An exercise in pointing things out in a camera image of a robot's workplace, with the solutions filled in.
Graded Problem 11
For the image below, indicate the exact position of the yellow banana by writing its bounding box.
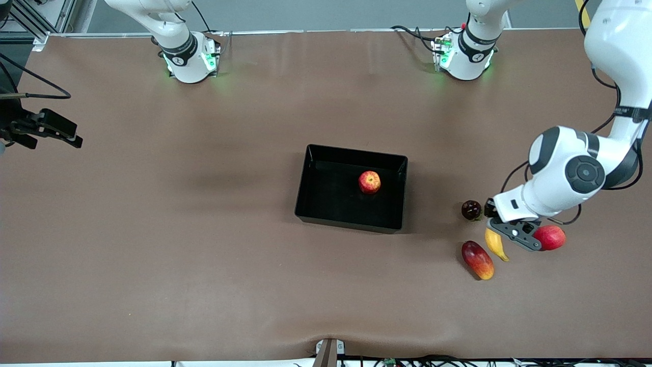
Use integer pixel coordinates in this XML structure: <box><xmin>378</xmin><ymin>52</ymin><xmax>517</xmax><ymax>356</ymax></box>
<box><xmin>484</xmin><ymin>228</ymin><xmax>510</xmax><ymax>263</ymax></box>

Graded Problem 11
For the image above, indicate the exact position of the red yellow apple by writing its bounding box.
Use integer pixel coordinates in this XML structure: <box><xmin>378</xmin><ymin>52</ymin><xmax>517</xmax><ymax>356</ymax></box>
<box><xmin>358</xmin><ymin>170</ymin><xmax>382</xmax><ymax>195</ymax></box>

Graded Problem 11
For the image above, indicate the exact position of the black plastic box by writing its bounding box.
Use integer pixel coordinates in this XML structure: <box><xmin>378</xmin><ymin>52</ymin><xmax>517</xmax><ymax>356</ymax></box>
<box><xmin>294</xmin><ymin>144</ymin><xmax>409</xmax><ymax>235</ymax></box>

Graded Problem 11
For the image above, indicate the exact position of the plain red apple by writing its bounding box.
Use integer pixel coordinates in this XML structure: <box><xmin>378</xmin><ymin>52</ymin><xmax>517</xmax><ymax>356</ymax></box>
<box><xmin>532</xmin><ymin>225</ymin><xmax>567</xmax><ymax>251</ymax></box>

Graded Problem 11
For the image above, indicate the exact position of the dark purple mangosteen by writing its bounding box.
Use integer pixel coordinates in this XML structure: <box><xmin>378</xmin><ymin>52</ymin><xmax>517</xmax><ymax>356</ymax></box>
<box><xmin>461</xmin><ymin>200</ymin><xmax>483</xmax><ymax>222</ymax></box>

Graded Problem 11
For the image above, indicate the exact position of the red yellow mango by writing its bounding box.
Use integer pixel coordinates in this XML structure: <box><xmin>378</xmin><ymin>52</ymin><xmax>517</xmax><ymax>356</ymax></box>
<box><xmin>461</xmin><ymin>240</ymin><xmax>495</xmax><ymax>281</ymax></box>

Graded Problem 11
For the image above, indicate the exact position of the brown table mat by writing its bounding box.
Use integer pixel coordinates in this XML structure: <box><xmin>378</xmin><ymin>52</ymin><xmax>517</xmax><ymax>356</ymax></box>
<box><xmin>0</xmin><ymin>28</ymin><xmax>652</xmax><ymax>363</ymax></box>

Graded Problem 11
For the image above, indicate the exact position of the metal table clamp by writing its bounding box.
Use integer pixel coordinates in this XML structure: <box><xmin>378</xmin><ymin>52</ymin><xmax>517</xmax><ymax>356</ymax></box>
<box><xmin>312</xmin><ymin>337</ymin><xmax>346</xmax><ymax>367</ymax></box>

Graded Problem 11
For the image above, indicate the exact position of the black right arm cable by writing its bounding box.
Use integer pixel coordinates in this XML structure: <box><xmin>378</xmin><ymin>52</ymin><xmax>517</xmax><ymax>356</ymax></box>
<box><xmin>0</xmin><ymin>51</ymin><xmax>71</xmax><ymax>100</ymax></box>

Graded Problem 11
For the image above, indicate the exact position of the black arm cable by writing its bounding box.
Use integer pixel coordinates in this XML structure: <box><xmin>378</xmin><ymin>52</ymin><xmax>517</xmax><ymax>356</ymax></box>
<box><xmin>502</xmin><ymin>0</ymin><xmax>645</xmax><ymax>225</ymax></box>
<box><xmin>0</xmin><ymin>51</ymin><xmax>71</xmax><ymax>100</ymax></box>

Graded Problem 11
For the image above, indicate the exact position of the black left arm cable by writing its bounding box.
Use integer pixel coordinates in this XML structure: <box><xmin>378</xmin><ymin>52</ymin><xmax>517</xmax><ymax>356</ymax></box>
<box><xmin>502</xmin><ymin>0</ymin><xmax>645</xmax><ymax>225</ymax></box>

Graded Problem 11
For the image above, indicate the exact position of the aluminium frame profile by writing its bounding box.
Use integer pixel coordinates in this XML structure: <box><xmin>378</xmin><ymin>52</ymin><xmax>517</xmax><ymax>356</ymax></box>
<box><xmin>0</xmin><ymin>0</ymin><xmax>77</xmax><ymax>51</ymax></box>

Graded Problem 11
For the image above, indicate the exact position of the black right base cable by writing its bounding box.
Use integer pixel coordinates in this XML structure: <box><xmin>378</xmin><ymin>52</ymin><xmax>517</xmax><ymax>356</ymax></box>
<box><xmin>191</xmin><ymin>0</ymin><xmax>227</xmax><ymax>51</ymax></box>

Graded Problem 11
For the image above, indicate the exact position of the black base cable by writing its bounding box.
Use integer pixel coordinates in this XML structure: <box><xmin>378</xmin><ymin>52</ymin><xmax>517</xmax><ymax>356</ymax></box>
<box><xmin>390</xmin><ymin>24</ymin><xmax>461</xmax><ymax>57</ymax></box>
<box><xmin>191</xmin><ymin>0</ymin><xmax>227</xmax><ymax>51</ymax></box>

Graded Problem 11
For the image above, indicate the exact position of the black left base cable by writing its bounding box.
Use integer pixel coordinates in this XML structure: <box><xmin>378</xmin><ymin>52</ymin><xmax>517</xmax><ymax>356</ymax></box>
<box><xmin>390</xmin><ymin>24</ymin><xmax>461</xmax><ymax>57</ymax></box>

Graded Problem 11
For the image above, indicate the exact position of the metal table edge rail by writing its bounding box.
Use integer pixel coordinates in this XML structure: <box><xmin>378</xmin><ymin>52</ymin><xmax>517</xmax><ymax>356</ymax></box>
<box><xmin>46</xmin><ymin>27</ymin><xmax>591</xmax><ymax>39</ymax></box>

